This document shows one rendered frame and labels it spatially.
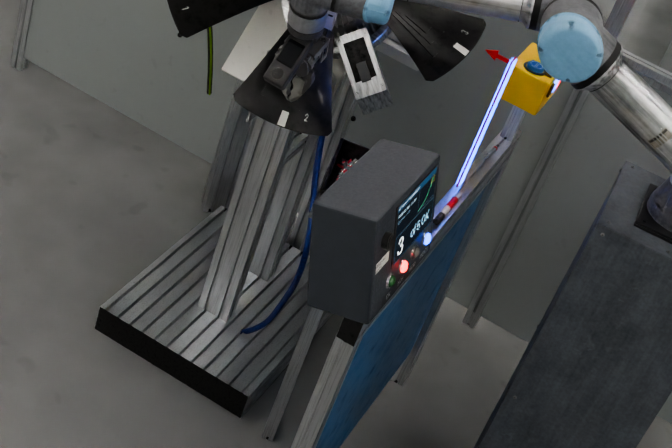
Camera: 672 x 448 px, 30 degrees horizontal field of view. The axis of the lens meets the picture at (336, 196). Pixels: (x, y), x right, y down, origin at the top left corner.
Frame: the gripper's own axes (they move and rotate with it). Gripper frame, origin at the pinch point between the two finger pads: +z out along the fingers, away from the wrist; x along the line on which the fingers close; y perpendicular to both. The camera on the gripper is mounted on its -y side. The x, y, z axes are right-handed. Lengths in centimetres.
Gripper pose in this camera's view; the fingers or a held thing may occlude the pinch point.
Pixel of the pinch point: (288, 98)
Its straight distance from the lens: 259.0
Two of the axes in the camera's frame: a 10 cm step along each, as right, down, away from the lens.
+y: 5.0, -6.3, 5.9
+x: -8.5, -4.7, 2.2
